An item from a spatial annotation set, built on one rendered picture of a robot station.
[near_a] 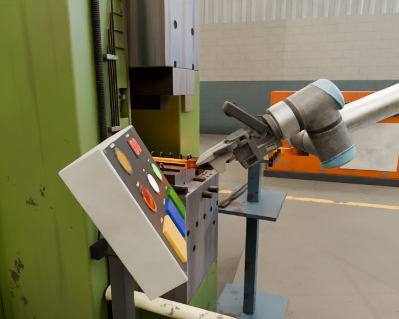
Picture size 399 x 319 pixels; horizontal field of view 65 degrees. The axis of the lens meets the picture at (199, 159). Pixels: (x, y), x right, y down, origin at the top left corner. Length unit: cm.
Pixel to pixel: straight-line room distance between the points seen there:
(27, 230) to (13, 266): 18
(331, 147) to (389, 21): 828
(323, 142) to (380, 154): 405
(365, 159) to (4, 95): 439
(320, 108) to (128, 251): 53
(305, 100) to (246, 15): 825
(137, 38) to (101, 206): 71
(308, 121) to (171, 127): 87
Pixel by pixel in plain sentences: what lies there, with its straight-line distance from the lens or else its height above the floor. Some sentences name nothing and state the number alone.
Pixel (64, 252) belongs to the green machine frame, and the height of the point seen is 79.
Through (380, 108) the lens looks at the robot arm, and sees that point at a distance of 106.
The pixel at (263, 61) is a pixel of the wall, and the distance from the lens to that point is 877.
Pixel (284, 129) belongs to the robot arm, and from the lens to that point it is 76.
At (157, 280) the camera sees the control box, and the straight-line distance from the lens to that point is 59.
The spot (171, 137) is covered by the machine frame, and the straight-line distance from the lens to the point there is 153.
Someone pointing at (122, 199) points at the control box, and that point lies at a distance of 53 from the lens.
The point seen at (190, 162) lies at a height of 100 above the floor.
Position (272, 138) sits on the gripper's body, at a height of 117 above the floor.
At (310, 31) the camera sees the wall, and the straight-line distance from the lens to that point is 881.
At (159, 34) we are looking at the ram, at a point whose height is 146.
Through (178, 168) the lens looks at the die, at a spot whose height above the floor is 99.
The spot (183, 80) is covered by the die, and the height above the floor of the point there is 132.
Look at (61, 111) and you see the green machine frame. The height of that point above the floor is 123.
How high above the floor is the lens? 129
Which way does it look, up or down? 13 degrees down
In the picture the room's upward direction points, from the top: straight up
